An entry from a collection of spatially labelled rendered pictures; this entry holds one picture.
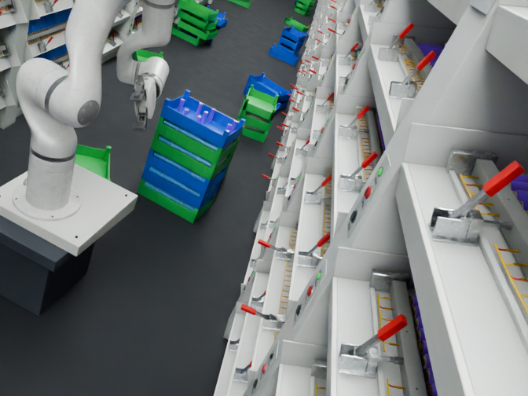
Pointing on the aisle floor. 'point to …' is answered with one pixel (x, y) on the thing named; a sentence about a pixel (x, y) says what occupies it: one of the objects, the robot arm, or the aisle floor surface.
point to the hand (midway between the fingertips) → (137, 113)
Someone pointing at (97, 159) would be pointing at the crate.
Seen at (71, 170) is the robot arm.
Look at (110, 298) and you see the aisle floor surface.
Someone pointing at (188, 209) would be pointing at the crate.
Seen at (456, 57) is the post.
